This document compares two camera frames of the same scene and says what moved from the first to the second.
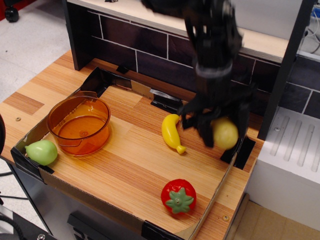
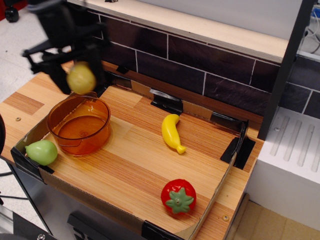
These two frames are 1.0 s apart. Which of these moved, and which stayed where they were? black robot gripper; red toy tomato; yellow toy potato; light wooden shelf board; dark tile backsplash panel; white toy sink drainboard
Moved: yellow toy potato; black robot gripper
Stayed: light wooden shelf board; dark tile backsplash panel; red toy tomato; white toy sink drainboard
